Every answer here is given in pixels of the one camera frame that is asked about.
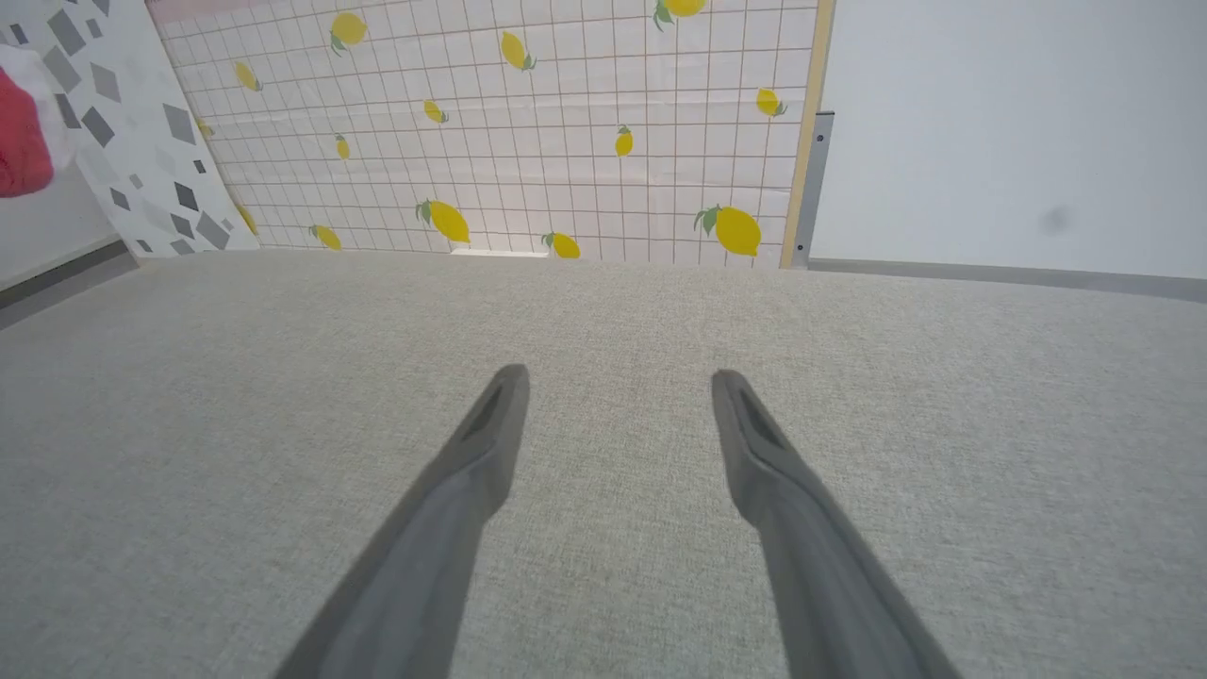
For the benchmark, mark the grey terrazzo pattern panel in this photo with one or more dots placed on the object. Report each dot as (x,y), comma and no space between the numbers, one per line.
(132,123)

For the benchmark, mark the grey fabric sofa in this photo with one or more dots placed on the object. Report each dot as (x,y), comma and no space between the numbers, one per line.
(603,321)

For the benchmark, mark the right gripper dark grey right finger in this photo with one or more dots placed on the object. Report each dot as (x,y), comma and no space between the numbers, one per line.
(811,556)

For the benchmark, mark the grey metal bracket strip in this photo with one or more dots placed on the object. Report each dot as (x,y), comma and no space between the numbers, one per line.
(811,198)

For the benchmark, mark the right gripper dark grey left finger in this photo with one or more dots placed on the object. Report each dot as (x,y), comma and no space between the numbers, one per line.
(443,538)

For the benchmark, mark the lemon print tile panel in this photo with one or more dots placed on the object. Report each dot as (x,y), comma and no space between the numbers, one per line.
(528,141)

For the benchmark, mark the grey baseboard strip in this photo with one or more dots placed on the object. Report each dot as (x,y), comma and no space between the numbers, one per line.
(57,278)
(1018,276)

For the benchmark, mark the red and white garment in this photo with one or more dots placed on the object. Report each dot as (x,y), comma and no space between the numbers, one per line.
(21,141)

